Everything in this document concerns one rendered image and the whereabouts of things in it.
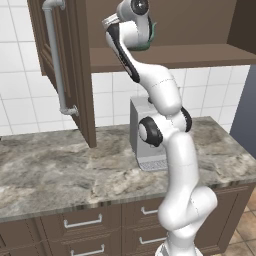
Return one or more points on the brown cabinet door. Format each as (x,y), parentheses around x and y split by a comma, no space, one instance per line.
(81,66)

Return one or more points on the brown base cupboard door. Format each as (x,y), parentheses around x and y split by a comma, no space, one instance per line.
(226,216)
(18,238)

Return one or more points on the brown drawer front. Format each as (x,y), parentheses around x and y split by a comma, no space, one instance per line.
(83,213)
(133,216)
(133,248)
(110,243)

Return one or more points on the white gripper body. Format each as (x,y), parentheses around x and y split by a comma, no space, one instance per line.
(110,22)

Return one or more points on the brown wall cabinet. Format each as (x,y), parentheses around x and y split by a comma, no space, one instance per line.
(200,33)

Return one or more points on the grey coffee machine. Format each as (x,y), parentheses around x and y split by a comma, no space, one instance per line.
(141,150)

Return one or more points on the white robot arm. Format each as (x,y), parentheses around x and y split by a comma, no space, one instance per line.
(180,160)

